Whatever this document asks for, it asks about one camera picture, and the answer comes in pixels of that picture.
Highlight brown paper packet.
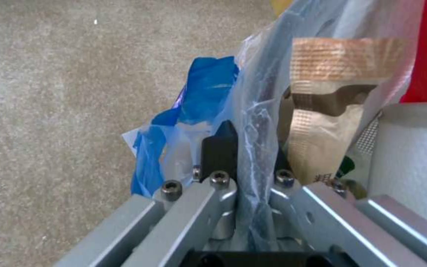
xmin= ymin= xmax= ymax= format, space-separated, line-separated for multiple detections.
xmin=282 ymin=37 xmax=415 ymax=187

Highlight blue plastic wrapper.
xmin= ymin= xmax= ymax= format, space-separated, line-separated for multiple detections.
xmin=131 ymin=55 xmax=241 ymax=196

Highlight white paper towel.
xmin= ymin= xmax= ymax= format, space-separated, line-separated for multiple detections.
xmin=346 ymin=102 xmax=427 ymax=233

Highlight translucent plastic bin liner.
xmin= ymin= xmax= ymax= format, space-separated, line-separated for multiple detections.
xmin=122 ymin=0 xmax=427 ymax=251

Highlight green wrapper scrap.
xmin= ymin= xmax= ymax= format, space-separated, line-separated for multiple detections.
xmin=337 ymin=155 xmax=356 ymax=178

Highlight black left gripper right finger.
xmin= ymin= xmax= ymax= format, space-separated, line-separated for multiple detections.
xmin=268 ymin=147 xmax=427 ymax=267

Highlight yellow wrapper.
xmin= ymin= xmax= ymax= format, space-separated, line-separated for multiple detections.
xmin=270 ymin=0 xmax=293 ymax=15

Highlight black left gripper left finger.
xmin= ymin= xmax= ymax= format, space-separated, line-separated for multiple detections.
xmin=52 ymin=119 xmax=241 ymax=267

